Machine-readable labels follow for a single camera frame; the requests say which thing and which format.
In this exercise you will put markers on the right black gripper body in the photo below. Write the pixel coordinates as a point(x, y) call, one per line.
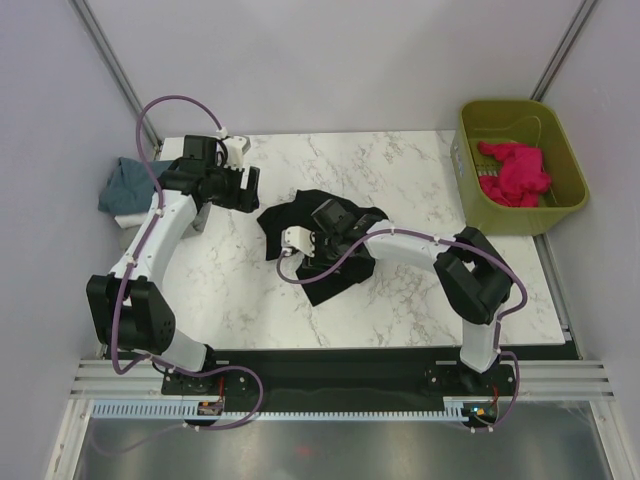
point(328, 253)

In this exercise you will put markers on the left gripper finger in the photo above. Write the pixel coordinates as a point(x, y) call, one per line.
point(253, 179)
point(249, 200)

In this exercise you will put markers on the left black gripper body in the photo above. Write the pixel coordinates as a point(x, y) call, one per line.
point(225, 186)

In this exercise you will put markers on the black t shirt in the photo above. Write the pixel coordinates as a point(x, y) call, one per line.
point(298, 212)

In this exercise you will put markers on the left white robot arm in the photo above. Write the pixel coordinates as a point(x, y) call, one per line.
point(129, 311)

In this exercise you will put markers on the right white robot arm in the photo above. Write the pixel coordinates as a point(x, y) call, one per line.
point(472, 275)

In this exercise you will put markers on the folded teal t shirt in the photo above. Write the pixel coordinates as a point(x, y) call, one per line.
point(128, 190)

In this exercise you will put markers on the folded white t shirt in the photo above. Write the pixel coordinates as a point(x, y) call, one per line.
point(130, 220)

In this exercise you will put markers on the blue tub label sticker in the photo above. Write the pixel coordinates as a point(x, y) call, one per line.
point(457, 160)

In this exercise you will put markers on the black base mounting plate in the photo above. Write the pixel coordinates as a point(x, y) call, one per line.
point(379, 377)

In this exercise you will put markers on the olive green plastic tub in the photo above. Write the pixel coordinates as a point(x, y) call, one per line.
point(528, 122)

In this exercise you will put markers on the pink t shirt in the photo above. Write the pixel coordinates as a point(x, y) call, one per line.
point(521, 179)

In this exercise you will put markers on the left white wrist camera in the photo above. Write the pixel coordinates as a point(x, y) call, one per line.
point(236, 148)

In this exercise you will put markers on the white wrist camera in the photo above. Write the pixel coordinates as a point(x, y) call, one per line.
point(236, 148)
point(297, 239)

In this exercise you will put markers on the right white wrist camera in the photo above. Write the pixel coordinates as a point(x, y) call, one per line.
point(297, 239)

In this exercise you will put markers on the left aluminium corner post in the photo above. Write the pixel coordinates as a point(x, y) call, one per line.
point(99, 39)

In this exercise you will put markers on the aluminium corner post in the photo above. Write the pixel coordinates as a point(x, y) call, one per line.
point(567, 42)
point(99, 39)

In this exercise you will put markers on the white slotted cable duct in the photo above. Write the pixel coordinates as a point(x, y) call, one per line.
point(208, 409)

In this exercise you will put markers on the aluminium frame rail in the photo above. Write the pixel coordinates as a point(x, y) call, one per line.
point(539, 381)

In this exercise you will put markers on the right aluminium corner post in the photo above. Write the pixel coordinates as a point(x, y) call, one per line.
point(567, 42)

